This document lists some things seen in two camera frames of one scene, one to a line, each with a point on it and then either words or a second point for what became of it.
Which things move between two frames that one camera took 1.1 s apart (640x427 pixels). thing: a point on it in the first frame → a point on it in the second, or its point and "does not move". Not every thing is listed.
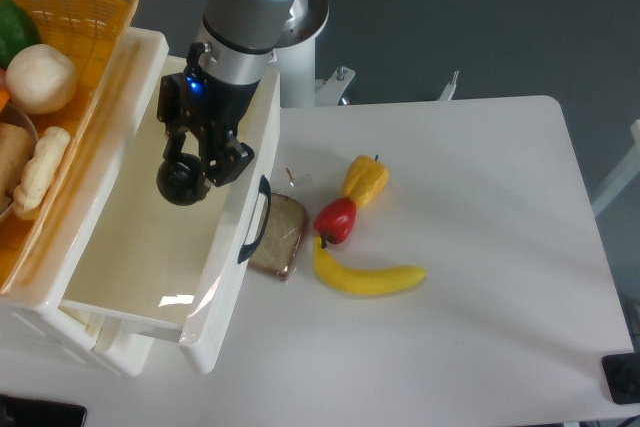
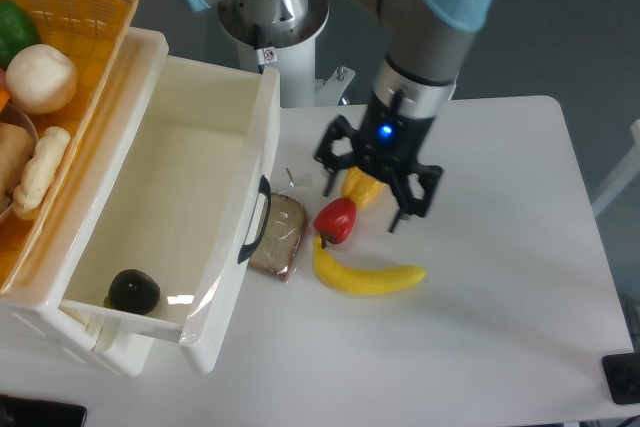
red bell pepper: (335, 221) does not move
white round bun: (41, 79) does not move
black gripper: (217, 108) → (385, 140)
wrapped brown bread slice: (285, 238) does not move
